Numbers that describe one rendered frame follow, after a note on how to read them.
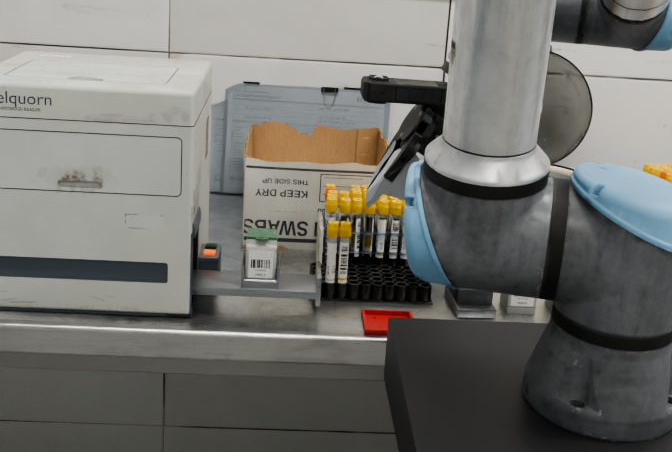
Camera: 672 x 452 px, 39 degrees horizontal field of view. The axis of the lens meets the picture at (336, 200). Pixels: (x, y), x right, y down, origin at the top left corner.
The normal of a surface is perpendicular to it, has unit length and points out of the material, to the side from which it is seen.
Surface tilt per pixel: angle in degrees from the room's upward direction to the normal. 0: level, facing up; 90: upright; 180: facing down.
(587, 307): 93
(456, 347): 4
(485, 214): 101
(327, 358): 90
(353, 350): 90
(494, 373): 4
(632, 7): 146
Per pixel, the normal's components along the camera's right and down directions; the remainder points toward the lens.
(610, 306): -0.37, 0.29
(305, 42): 0.04, 0.28
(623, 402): 0.00, 0.04
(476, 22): -0.65, 0.32
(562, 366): -0.74, -0.15
